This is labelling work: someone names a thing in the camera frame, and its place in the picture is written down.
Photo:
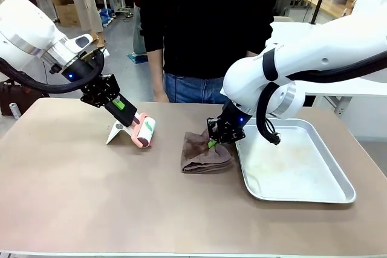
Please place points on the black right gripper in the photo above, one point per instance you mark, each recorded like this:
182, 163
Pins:
229, 125

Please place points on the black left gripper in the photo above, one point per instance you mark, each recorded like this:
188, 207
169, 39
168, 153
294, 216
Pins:
99, 90

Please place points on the brown towel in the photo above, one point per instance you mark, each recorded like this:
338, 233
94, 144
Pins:
202, 158

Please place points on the pink lint roller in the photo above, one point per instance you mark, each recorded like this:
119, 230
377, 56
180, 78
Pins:
148, 134

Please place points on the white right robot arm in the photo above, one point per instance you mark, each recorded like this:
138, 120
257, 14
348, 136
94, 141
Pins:
332, 46

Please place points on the person right forearm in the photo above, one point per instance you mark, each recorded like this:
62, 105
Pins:
155, 70

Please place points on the person left forearm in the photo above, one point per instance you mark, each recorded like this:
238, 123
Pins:
251, 53

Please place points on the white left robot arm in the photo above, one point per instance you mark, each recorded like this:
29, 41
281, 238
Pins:
21, 22

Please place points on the person right hand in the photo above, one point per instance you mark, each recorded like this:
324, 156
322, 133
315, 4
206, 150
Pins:
160, 96

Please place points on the white folded stand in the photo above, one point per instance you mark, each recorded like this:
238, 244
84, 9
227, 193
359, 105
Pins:
116, 134

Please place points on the green paper scrap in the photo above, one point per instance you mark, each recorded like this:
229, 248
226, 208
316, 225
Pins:
148, 125

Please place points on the blue floor marker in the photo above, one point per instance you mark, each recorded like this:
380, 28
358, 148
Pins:
139, 58

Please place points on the blue jeans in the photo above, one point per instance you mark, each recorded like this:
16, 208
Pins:
193, 90

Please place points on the silver metal tray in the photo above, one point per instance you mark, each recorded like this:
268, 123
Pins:
290, 173

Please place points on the blue plastic bag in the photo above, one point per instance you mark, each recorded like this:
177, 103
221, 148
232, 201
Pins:
106, 17

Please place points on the brown cardboard box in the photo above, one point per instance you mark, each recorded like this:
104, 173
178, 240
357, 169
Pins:
68, 13

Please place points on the silver drink can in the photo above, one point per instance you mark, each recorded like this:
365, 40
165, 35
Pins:
14, 110

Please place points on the black bag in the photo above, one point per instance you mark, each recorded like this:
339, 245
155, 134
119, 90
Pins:
9, 98

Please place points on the black sweater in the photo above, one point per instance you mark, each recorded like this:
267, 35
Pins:
211, 13

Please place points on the wooden workbench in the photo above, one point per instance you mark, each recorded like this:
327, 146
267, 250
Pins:
329, 7

